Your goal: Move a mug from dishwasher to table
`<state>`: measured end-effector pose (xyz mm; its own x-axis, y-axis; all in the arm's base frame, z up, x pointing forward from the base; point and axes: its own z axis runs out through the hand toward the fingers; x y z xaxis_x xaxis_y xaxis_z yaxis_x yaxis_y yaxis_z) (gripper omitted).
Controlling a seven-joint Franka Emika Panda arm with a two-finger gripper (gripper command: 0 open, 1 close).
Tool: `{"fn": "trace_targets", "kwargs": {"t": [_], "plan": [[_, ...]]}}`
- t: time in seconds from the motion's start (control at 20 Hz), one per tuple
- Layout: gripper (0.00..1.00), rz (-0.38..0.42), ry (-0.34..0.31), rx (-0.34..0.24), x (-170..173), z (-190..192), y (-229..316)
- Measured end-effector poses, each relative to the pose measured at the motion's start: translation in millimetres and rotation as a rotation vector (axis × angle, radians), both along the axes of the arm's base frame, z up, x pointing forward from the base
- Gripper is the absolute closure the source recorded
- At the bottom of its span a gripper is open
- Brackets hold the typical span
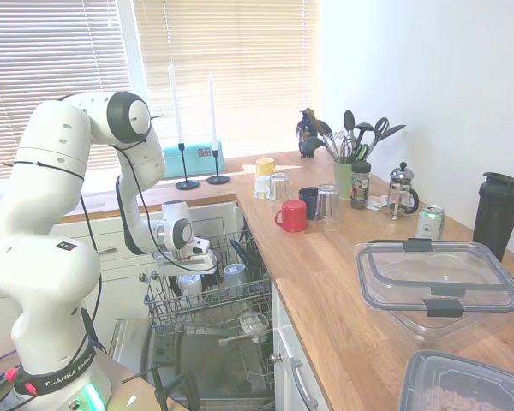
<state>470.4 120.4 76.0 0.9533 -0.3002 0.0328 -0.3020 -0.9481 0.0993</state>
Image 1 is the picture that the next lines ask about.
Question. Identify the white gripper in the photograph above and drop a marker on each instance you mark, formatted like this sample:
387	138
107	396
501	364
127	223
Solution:
184	265

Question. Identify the white ceramic mug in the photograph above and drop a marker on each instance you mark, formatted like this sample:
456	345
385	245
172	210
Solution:
188	287

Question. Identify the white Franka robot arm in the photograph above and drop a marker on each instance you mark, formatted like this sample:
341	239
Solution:
47	141

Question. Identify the light grey ceramic mug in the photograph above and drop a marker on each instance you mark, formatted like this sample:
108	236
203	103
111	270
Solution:
234	278

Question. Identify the stainless steel dishwasher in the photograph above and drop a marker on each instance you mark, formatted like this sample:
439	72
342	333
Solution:
197	368

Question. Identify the red mug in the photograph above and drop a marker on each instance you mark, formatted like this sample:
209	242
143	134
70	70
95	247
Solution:
293	216

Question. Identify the dark printed mug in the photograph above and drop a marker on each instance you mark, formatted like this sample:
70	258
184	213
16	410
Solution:
307	201

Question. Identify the yellow mug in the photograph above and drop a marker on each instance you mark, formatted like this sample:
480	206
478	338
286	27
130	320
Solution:
265	167

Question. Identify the dark blue plate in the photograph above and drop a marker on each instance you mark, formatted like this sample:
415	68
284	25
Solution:
238	254

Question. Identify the white ceramic bowl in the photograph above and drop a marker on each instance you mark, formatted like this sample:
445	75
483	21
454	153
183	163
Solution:
252	323

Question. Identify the white cabinet with drawer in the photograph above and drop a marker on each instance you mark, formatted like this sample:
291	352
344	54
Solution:
282	334

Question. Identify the black candle holder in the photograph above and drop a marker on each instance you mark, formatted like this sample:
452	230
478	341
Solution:
218	180
187	184

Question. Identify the clear drinking glass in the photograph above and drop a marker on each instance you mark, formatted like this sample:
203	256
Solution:
327	207
279	186

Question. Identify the teal metal bread box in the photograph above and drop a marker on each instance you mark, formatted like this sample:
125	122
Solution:
193	160

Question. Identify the green utensil holder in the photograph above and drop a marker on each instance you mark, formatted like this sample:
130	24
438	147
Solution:
343	180

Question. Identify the white taper candle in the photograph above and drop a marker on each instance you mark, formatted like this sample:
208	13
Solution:
175	103
212	111

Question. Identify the glass spice jar black lid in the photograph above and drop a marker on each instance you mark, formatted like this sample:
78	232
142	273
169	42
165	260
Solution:
360	186

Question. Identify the navy painted vase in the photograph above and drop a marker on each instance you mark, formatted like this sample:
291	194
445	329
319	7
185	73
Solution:
303	128

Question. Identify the small paper packets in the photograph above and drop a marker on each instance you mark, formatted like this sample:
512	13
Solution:
377	202

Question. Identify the wooden cooking spoon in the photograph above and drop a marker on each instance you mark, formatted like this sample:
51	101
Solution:
310	115

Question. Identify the glass french press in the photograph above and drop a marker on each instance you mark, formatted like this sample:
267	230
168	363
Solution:
400	192

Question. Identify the black ladle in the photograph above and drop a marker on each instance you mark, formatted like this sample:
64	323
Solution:
364	127

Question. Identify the beige window blind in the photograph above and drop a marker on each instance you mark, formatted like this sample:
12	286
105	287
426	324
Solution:
240	64
47	85

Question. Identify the clear lidded food container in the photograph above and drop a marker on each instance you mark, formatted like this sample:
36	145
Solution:
432	274

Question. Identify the green white drink can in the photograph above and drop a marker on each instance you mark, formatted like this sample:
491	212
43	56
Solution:
430	222

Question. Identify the grey lidded food container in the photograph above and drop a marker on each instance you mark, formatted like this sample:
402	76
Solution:
454	381

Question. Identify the black shaker bottle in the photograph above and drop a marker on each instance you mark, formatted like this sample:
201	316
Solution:
497	214

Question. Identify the black camera clamp stand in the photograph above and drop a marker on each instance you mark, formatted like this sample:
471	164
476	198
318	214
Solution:
158	385

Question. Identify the white window frame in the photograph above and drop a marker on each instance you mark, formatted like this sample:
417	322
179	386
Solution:
137	64

